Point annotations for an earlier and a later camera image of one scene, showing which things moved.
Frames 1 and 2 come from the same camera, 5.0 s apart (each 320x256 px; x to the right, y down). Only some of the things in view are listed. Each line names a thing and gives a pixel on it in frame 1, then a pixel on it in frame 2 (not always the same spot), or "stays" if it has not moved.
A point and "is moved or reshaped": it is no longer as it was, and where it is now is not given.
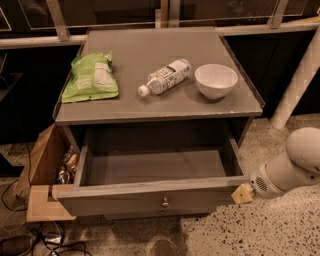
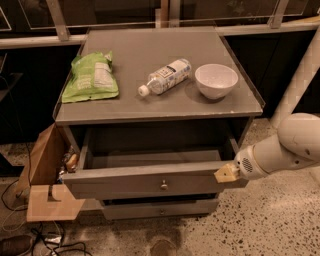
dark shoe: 16,246 stays
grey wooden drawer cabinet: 159,118 stays
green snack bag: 91,77 stays
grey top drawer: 122,172 is moved or reshaped
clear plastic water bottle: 166,76 stays
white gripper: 260,182 to 244,164
